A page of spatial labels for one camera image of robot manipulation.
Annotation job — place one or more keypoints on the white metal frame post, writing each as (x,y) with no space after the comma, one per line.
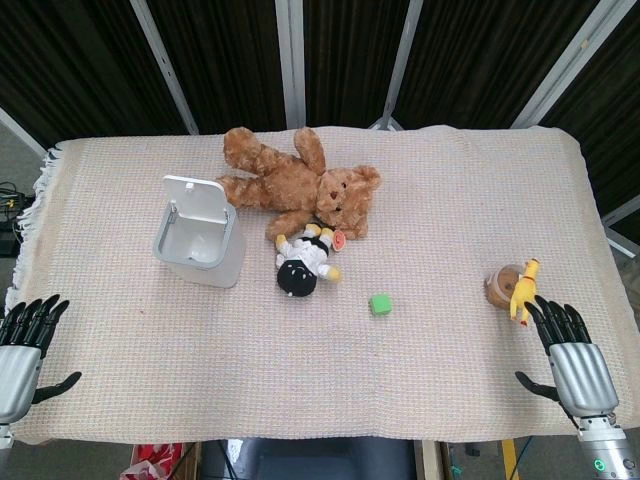
(291,65)
(20,131)
(400,60)
(622,235)
(165,65)
(570,60)

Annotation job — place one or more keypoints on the brown teddy bear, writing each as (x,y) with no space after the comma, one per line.
(300,185)

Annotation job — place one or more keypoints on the yellow rubber chicken toy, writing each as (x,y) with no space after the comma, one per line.
(522,292)

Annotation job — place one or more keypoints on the beige woven tablecloth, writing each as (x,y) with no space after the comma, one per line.
(320,360)

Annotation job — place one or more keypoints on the pink round fruit slice toy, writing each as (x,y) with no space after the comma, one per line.
(339,241)

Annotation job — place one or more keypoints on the brown round plush toy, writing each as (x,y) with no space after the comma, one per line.
(500,287)

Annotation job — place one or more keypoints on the black-haired white-clothed plush doll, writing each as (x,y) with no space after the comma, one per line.
(302,262)

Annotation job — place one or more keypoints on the light wooden board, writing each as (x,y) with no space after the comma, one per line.
(432,460)

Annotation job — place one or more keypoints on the dark robot base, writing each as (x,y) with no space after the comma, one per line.
(310,460)

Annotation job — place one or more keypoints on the red white plastic bag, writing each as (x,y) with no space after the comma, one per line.
(150,457)

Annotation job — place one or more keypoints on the white lidded trash bin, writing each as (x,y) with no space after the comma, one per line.
(200,240)

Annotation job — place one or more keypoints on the yellow metal bar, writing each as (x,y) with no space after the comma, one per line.
(510,457)

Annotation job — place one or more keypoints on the green cube block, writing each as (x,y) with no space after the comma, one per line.
(380,305)

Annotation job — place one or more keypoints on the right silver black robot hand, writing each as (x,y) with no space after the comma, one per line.
(582,370)

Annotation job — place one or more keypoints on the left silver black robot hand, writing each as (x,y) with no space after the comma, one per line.
(20,370)

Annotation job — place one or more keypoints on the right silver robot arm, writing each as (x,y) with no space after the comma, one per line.
(602,450)

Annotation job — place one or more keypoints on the dark brown curtain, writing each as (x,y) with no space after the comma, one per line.
(230,55)

